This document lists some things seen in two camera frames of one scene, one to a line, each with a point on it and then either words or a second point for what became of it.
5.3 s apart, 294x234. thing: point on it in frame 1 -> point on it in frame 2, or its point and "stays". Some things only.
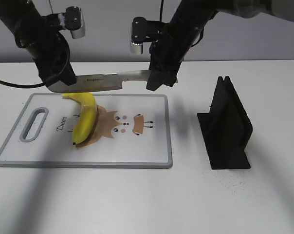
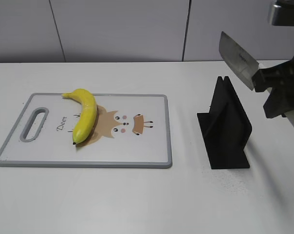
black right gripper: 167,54 -> 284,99
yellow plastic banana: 85,119 stays
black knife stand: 227,129 stays
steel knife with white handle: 101,82 -> 245,67
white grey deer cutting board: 131,131 stays
